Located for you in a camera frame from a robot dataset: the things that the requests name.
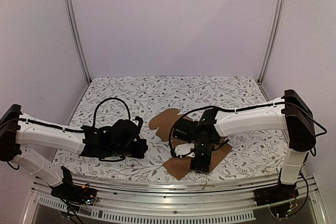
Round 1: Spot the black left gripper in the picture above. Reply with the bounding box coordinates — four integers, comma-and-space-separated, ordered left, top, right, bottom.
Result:
107, 138, 148, 158

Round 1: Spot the brown cardboard box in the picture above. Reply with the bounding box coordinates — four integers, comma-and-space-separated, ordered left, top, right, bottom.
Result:
149, 109, 232, 180

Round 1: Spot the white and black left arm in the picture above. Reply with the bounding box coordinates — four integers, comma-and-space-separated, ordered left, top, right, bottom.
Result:
1, 104, 148, 205

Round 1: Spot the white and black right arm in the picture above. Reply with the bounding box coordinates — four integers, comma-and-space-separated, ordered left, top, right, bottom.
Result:
190, 90, 316, 206

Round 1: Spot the floral patterned table mat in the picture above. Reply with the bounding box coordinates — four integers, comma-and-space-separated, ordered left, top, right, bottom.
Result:
53, 76, 287, 183

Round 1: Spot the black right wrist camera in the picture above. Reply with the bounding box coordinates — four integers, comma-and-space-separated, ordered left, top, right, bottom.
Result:
172, 119, 198, 143

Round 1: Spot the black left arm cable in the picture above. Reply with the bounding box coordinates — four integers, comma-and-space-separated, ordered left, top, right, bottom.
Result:
93, 97, 132, 130

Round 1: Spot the aluminium front rail base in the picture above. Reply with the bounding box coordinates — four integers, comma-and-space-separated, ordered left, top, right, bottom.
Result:
20, 174, 329, 224

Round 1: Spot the left aluminium frame post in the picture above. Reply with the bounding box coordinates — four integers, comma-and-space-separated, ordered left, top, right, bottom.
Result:
64, 0, 92, 84

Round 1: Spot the aluminium frame post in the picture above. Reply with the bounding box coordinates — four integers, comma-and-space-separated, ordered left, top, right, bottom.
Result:
64, 0, 92, 84
257, 0, 285, 86

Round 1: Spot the right aluminium frame post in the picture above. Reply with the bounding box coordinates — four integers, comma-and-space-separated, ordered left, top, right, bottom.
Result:
257, 0, 285, 86

